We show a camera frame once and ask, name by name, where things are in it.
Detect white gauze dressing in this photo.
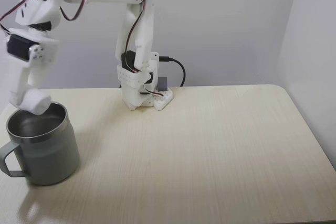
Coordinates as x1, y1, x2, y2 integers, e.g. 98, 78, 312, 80
19, 89, 52, 116

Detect grey-green steel mug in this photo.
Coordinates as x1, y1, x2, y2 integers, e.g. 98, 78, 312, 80
0, 101, 80, 186

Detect grey table clamp block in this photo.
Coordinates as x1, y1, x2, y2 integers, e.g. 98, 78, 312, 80
158, 77, 169, 91

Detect red black white servo cable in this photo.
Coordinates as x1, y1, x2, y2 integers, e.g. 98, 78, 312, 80
140, 89, 168, 98
0, 0, 41, 40

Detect black usb power cable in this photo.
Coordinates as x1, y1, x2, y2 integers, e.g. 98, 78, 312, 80
160, 55, 186, 88

